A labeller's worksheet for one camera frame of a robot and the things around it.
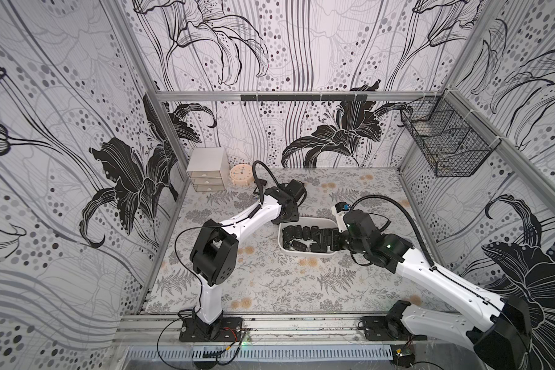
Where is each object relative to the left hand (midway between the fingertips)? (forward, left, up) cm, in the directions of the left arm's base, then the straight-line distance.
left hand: (288, 219), depth 90 cm
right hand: (-10, -13, +8) cm, 18 cm away
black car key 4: (-8, -11, -7) cm, 16 cm away
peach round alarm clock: (+30, +24, -7) cm, 39 cm away
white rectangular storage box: (+2, -15, -5) cm, 16 cm away
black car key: (-1, -1, -8) cm, 8 cm away
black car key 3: (-8, -5, -7) cm, 11 cm away
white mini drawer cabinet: (+23, +37, +4) cm, 43 cm away
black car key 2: (-2, -8, -7) cm, 11 cm away
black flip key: (-1, -4, -7) cm, 9 cm away
